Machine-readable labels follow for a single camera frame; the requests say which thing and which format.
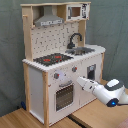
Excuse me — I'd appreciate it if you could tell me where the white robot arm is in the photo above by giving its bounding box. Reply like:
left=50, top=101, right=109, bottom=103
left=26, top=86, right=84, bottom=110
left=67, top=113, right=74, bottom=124
left=77, top=77, right=128, bottom=107

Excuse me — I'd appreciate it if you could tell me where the grey range hood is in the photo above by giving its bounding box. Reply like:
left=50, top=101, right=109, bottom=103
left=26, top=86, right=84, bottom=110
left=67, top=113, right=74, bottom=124
left=34, top=6, right=64, bottom=27

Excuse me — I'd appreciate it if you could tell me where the black toy faucet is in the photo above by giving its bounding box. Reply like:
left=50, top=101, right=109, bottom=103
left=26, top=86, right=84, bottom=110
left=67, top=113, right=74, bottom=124
left=67, top=33, right=82, bottom=49

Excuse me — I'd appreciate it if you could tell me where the white toy microwave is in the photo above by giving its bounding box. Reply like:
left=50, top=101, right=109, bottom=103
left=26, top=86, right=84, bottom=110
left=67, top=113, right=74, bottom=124
left=66, top=3, right=90, bottom=21

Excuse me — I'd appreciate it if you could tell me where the wooden toy kitchen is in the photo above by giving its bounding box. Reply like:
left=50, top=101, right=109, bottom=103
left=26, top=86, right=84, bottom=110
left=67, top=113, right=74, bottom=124
left=22, top=2, right=105, bottom=128

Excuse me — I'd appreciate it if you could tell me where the red stove knob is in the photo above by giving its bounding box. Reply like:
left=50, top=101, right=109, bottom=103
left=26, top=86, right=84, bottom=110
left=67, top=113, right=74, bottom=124
left=71, top=66, right=78, bottom=73
left=54, top=73, right=60, bottom=79

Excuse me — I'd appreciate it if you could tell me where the white oven door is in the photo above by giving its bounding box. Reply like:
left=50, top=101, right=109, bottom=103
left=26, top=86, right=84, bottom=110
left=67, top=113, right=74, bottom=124
left=49, top=81, right=74, bottom=116

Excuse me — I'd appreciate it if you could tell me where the red left stove knob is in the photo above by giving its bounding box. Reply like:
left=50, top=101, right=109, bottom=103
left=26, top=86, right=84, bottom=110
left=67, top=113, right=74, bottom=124
left=54, top=73, right=60, bottom=79

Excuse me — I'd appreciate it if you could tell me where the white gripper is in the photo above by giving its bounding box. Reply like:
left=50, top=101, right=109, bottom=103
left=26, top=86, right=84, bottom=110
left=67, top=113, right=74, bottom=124
left=77, top=77, right=94, bottom=92

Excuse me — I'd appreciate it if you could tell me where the black toy stovetop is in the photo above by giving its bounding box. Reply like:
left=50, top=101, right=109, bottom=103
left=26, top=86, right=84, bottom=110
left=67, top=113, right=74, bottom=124
left=34, top=53, right=70, bottom=66

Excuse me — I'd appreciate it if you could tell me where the grey ice dispenser panel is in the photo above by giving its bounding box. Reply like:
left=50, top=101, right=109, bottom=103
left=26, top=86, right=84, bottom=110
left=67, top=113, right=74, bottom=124
left=87, top=65, right=96, bottom=80

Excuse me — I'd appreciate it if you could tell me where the red right stove knob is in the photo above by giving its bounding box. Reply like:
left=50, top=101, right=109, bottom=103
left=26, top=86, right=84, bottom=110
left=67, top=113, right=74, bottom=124
left=71, top=66, right=78, bottom=73

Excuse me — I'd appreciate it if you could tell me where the grey toy sink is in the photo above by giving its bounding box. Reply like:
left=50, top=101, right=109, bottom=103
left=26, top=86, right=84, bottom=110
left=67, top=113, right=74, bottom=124
left=65, top=47, right=95, bottom=56

